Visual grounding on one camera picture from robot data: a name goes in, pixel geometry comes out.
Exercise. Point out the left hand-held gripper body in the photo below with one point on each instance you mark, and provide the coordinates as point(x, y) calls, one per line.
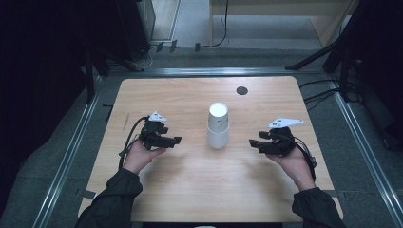
point(152, 134)

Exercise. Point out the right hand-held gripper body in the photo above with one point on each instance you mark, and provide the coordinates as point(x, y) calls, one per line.
point(280, 142)

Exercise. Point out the plain white paper cup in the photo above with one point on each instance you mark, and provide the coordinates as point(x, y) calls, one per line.
point(218, 122)

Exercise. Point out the person's left hand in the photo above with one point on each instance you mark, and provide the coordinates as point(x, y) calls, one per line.
point(138, 158)

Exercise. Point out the person's right hand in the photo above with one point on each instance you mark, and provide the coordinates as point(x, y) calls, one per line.
point(296, 167)

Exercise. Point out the black tape strip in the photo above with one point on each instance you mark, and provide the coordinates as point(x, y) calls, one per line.
point(109, 114)

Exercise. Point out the black round table grommet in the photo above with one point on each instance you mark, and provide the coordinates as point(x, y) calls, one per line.
point(242, 91)

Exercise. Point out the grey tape piece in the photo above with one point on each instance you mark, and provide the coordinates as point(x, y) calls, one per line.
point(87, 194)
point(337, 193)

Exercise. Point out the black metal stand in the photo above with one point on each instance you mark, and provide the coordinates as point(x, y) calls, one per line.
point(90, 82)

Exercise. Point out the black tripod stand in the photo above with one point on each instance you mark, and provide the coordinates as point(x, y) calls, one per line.
point(316, 56)

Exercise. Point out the black cabinet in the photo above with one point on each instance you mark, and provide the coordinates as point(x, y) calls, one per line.
point(131, 28)

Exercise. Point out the light wooden shelf unit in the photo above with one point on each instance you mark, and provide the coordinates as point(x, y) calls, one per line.
point(326, 22)

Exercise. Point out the metal floor rail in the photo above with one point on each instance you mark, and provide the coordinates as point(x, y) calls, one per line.
point(68, 158)
point(215, 72)
point(362, 139)

